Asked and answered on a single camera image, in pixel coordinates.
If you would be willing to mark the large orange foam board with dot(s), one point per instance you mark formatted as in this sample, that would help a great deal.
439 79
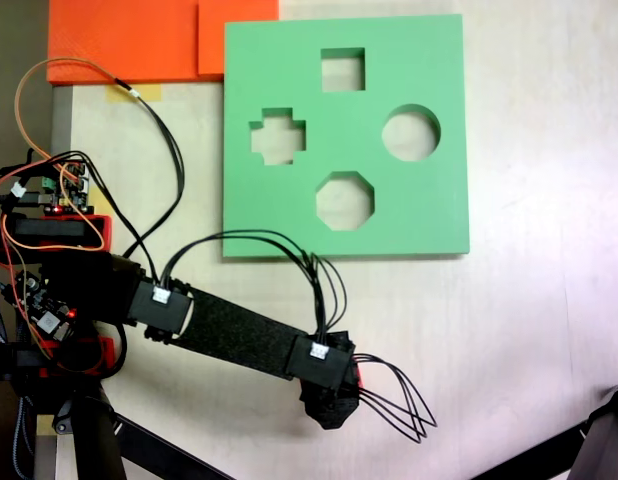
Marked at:
119 40

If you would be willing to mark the green shape sorter board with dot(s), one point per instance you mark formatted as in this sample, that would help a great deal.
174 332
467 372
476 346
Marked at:
289 225

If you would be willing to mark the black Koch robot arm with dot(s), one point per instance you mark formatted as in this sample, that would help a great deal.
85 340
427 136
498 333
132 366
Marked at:
229 325

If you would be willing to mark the circuit board with green terminal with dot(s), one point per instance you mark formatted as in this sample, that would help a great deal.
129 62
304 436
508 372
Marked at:
71 197

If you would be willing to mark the yellow masking tape piece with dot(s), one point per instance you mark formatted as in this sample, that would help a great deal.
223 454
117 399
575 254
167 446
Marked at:
45 425
106 192
149 92

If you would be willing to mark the black circuit board with inductor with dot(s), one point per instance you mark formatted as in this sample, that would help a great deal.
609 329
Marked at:
49 322

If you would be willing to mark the red and black table clamp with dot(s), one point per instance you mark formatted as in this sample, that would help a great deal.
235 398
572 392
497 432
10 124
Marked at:
108 350
106 232

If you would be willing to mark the black tripod leg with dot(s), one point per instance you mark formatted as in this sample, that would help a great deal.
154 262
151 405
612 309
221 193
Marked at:
96 440
606 430

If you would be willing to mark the red octagonal pillar block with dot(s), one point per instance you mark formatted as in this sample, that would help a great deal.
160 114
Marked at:
359 375

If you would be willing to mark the black tripod brace bar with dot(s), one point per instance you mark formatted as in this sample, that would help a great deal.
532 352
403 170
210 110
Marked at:
534 452
174 450

